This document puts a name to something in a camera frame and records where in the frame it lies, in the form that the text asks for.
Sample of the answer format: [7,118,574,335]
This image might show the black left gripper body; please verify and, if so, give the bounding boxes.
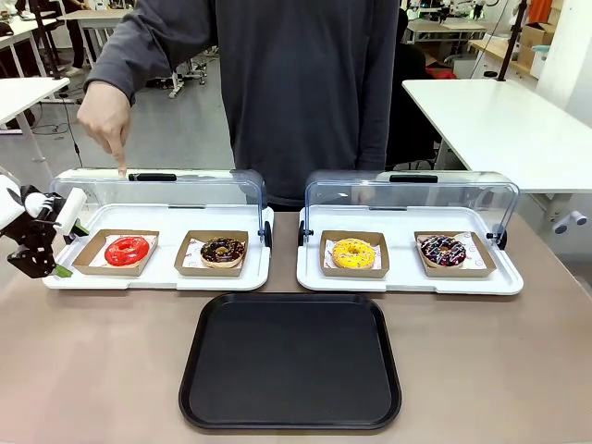
[6,184,67,279]

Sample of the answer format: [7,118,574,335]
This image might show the person's right forearm grey sleeve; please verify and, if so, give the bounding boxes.
[83,0,219,105]

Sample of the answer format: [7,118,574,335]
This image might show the cardboard donut tray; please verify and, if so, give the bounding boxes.
[71,228,161,278]
[413,229,498,279]
[318,228,390,279]
[173,228,250,278]

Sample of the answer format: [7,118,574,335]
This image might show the red glazed donut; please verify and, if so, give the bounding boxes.
[104,234,152,268]

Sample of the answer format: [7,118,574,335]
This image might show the chocolate donut with nuts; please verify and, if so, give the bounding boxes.
[198,236,247,270]

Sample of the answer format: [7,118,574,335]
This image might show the black plastic serving tray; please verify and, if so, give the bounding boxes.
[178,290,403,432]

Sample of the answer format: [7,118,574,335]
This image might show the yellow sprinkled donut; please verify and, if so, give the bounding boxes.
[330,237,376,270]

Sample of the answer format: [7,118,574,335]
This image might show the dark donut with white stripes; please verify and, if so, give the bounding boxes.
[418,233,468,269]

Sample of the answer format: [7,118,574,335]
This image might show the person's right hand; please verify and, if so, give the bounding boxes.
[76,80,132,179]

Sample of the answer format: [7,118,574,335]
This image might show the white display case base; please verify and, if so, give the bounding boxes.
[295,203,525,296]
[42,203,276,292]

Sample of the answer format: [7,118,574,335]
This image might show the clear display case lid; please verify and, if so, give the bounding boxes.
[48,167,270,247]
[303,168,521,248]

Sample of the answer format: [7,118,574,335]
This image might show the small white table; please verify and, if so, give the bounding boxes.
[0,76,71,177]

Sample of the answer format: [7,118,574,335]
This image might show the background person in black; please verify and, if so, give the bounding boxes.
[60,0,92,78]

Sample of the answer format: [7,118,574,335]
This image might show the person's torso grey sweater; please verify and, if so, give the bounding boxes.
[203,0,401,207]

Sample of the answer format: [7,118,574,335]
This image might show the black office chair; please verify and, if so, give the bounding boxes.
[384,6,442,171]

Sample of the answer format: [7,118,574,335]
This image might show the white background desk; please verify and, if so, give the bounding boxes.
[403,18,490,49]

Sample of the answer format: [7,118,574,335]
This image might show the large white table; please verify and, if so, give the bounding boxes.
[401,77,592,196]

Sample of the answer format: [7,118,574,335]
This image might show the wooden workbench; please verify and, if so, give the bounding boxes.
[467,37,539,79]

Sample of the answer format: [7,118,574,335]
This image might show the cardboard box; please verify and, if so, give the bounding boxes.
[518,19,558,65]

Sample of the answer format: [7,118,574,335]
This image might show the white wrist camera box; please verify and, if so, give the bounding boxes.
[52,187,89,235]

